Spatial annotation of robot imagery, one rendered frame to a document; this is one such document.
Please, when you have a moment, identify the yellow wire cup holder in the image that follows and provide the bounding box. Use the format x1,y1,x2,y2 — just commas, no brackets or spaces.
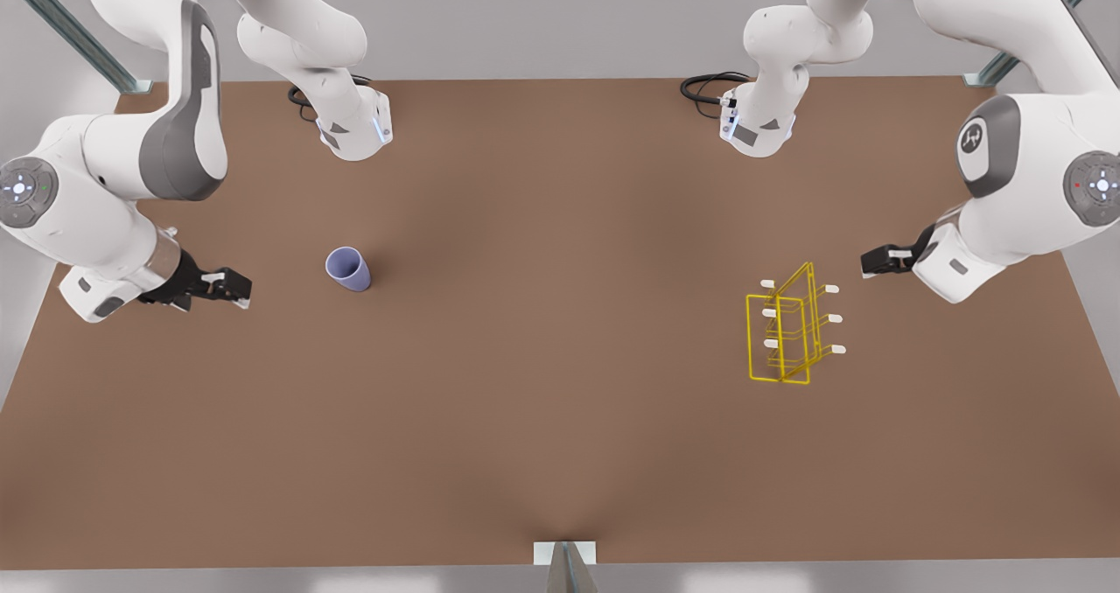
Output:
745,262,847,386

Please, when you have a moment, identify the black cable loop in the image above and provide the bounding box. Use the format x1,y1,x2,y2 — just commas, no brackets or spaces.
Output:
680,71,753,122
288,74,373,123

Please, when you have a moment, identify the lavender plastic cup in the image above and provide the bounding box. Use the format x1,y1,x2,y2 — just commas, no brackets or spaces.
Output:
325,246,372,293

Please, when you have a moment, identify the silver frame post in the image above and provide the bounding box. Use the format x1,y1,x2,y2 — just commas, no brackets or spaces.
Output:
0,0,153,95
962,0,1120,88
534,541,598,593

